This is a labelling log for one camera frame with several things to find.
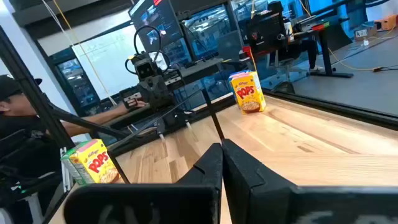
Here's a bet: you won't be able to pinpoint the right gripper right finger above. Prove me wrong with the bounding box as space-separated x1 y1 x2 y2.
221 138 398 224

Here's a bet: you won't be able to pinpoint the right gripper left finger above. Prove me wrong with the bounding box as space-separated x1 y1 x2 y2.
63 142 224 224

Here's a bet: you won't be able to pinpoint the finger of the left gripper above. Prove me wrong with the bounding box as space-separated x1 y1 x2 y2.
155 77 174 106
142 78 158 108

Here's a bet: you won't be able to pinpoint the person's hand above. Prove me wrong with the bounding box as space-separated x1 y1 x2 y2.
127 99 149 110

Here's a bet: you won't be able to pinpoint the large dark display screen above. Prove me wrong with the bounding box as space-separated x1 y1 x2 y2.
127 0 184 53

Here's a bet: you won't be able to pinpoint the black office chair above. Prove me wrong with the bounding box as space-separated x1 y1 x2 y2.
247 11 289 55

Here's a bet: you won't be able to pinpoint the person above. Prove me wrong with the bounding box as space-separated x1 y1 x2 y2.
267 1 321 72
0 73 149 200

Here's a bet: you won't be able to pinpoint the black cap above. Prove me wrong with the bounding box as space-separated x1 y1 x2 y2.
0 74 43 102

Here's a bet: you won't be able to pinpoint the black standing desk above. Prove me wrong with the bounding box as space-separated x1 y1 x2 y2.
292 17 355 78

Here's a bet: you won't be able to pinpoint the cardboard box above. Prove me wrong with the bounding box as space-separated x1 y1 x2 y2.
353 27 377 42

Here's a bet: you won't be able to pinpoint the orange box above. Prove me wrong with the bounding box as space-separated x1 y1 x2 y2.
374 14 398 32

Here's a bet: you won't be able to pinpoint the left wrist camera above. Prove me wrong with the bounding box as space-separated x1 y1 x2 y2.
132 54 158 82

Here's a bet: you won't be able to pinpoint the wooden shelf with black frame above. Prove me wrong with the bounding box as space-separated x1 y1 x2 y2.
106 88 398 187

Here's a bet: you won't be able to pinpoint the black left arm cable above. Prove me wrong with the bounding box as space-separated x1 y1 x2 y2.
124 24 171 75

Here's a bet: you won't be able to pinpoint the yellow hanging cable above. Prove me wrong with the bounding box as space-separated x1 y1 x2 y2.
52 0 118 106

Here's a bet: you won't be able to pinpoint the yellow floor cable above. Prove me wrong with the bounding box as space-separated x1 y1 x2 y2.
328 46 386 73

